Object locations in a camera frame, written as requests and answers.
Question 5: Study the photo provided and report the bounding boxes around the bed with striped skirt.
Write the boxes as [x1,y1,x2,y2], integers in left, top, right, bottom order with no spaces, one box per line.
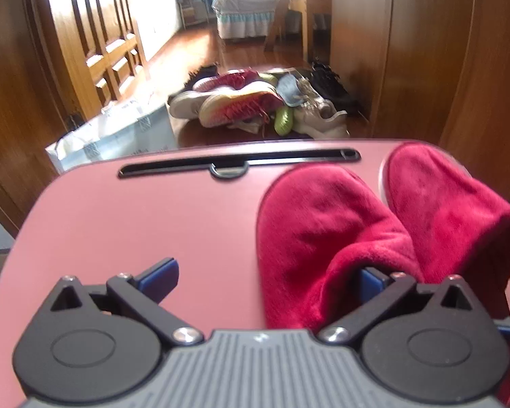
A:
[212,0,290,41]

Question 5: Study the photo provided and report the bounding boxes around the white paper shopping bag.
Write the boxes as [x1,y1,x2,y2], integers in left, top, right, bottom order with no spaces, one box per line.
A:
[46,98,179,175]

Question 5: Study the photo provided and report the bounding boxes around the pile of shoes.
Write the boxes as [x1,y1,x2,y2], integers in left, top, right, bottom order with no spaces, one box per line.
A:
[168,62,358,139]

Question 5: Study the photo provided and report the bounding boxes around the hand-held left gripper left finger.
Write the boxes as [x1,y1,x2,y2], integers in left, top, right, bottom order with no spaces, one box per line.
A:
[51,257,205,346]

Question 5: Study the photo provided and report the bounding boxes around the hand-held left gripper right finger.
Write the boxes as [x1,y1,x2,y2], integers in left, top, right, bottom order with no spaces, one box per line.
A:
[319,267,479,345]

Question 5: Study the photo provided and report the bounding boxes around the wooden lattice door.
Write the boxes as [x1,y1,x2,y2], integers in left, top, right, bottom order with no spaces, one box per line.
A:
[47,0,149,111]

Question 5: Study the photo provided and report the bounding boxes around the pink folding table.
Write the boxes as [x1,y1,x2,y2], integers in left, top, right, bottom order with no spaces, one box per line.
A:
[0,138,510,408]

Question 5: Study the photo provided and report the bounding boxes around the red slipper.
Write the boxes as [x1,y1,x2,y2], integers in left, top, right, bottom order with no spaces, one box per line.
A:
[257,164,426,330]
[380,142,510,319]

